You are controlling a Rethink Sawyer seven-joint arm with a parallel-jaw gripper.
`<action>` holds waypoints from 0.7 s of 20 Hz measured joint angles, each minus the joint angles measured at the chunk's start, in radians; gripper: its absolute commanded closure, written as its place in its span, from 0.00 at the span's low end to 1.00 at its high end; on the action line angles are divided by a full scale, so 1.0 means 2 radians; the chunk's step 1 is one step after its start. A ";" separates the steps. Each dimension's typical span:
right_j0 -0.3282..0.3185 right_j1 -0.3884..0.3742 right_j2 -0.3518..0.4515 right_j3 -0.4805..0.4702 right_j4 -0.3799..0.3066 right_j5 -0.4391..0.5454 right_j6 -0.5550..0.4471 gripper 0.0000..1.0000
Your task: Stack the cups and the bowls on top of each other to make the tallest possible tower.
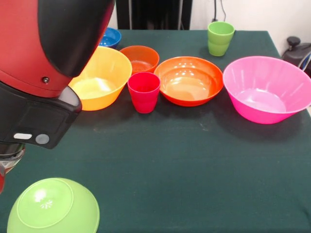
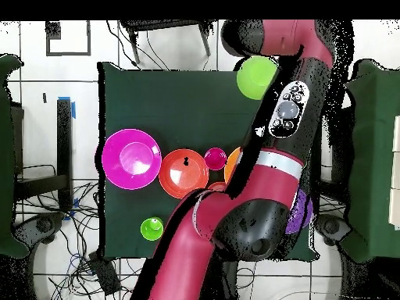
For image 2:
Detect green bowl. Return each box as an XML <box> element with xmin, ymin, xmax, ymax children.
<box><xmin>236</xmin><ymin>55</ymin><xmax>280</xmax><ymax>102</ymax></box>

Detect magenta red cup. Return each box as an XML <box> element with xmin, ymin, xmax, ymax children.
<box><xmin>203</xmin><ymin>147</ymin><xmax>228</xmax><ymax>172</ymax></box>

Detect wide orange-red bowl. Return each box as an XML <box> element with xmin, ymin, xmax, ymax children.
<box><xmin>158</xmin><ymin>148</ymin><xmax>209</xmax><ymax>200</ymax></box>

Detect small orange-red bowl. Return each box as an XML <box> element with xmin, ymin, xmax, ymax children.
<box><xmin>207</xmin><ymin>181</ymin><xmax>230</xmax><ymax>193</ymax></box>

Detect large yellow-orange bowl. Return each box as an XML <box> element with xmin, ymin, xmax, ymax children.
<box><xmin>223</xmin><ymin>146</ymin><xmax>244</xmax><ymax>185</ymax></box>

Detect dark green tablecloth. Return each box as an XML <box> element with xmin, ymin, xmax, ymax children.
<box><xmin>97</xmin><ymin>61</ymin><xmax>323</xmax><ymax>263</ymax></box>

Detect pink bowl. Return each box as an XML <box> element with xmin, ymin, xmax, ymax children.
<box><xmin>101</xmin><ymin>128</ymin><xmax>163</xmax><ymax>191</ymax></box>

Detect green cup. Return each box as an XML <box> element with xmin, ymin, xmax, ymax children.
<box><xmin>139</xmin><ymin>216</ymin><xmax>164</xmax><ymax>242</ymax></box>

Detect purple bowl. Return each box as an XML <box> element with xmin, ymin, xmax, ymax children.
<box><xmin>284</xmin><ymin>187</ymin><xmax>314</xmax><ymax>235</ymax></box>

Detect blue tape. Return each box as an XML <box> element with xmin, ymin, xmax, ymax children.
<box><xmin>57</xmin><ymin>95</ymin><xmax>77</xmax><ymax>120</ymax></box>

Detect black power brick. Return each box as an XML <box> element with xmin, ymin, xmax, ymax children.
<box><xmin>88</xmin><ymin>251</ymin><xmax>122</xmax><ymax>297</ymax></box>

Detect black metal stand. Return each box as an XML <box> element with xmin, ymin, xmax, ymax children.
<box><xmin>120</xmin><ymin>20</ymin><xmax>216</xmax><ymax>65</ymax></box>

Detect green cloth side table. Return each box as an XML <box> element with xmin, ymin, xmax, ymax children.
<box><xmin>0</xmin><ymin>53</ymin><xmax>30</xmax><ymax>259</ymax></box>
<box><xmin>340</xmin><ymin>58</ymin><xmax>400</xmax><ymax>264</ymax></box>

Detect white boxes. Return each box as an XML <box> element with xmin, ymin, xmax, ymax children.
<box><xmin>388</xmin><ymin>115</ymin><xmax>400</xmax><ymax>230</ymax></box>

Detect tangle of floor cables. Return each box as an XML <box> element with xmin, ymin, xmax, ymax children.
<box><xmin>15</xmin><ymin>163</ymin><xmax>148</xmax><ymax>300</ymax></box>

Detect black square floor frame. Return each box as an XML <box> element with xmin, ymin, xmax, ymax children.
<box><xmin>45</xmin><ymin>20</ymin><xmax>92</xmax><ymax>57</ymax></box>

